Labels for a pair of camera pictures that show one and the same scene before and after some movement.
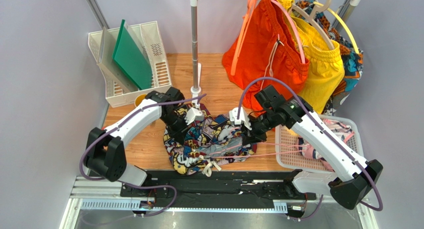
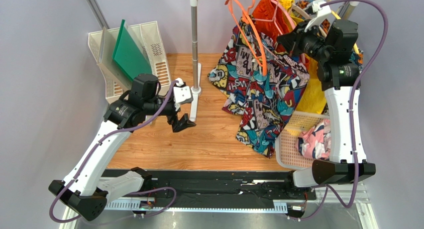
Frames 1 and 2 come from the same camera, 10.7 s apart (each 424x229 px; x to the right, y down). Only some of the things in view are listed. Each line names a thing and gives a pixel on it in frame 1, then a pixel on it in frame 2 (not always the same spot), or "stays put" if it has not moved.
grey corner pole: [95, 9] stays put
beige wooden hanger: [310, 16] stays put
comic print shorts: [211, 142] → [260, 82]
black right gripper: [253, 130] → [290, 38]
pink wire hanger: [260, 155] → [270, 19]
